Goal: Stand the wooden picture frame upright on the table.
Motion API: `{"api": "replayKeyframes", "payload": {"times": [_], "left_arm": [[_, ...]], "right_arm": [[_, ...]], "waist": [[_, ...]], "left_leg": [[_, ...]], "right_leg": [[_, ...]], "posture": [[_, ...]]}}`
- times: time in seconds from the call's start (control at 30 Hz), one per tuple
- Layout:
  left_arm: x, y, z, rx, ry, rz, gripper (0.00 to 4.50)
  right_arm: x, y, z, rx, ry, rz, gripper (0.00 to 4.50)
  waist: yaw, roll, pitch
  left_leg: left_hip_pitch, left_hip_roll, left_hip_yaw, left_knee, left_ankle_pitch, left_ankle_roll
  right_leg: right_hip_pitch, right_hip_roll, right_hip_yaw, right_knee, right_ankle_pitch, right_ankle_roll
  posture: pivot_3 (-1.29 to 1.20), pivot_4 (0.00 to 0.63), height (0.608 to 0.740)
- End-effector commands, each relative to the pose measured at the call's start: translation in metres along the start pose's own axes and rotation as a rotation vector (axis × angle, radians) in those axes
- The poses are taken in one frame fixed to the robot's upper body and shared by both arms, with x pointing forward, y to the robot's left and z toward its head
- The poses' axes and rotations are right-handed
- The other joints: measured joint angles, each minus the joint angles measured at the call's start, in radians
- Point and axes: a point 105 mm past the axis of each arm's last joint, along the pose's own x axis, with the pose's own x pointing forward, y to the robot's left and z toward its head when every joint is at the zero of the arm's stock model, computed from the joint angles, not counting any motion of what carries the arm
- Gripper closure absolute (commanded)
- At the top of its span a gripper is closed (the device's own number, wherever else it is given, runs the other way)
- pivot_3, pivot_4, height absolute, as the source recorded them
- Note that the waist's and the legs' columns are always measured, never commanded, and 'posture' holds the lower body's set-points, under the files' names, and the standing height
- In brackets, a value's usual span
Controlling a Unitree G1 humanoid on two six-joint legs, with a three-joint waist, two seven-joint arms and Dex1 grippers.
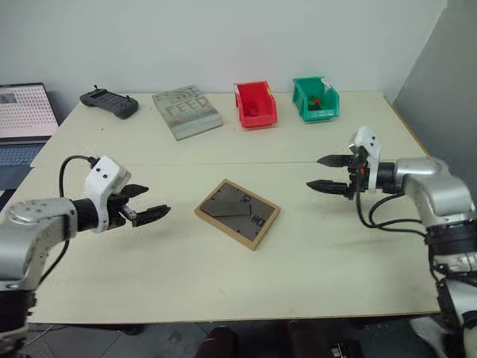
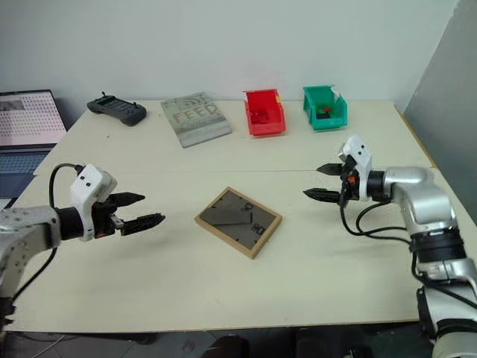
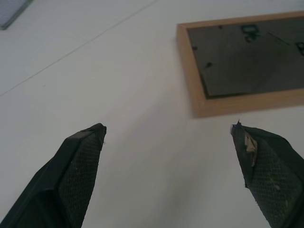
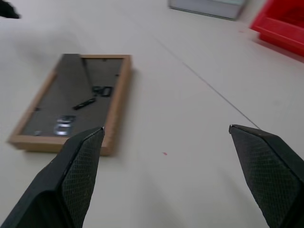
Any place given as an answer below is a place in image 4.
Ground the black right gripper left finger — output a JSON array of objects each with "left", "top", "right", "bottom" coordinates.
[{"left": 0, "top": 126, "right": 105, "bottom": 228}]

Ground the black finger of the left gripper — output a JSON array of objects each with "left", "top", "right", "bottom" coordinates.
[{"left": 0, "top": 0, "right": 21, "bottom": 19}]

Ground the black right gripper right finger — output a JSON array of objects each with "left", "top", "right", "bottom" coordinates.
[{"left": 228, "top": 124, "right": 304, "bottom": 228}]

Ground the red plastic bin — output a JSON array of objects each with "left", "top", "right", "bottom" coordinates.
[{"left": 249, "top": 0, "right": 304, "bottom": 57}]

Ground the grey flat box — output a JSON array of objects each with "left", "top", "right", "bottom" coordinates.
[{"left": 167, "top": 0, "right": 246, "bottom": 21}]

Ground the wooden picture frame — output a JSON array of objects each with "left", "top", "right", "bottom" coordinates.
[{"left": 8, "top": 54, "right": 133, "bottom": 156}]

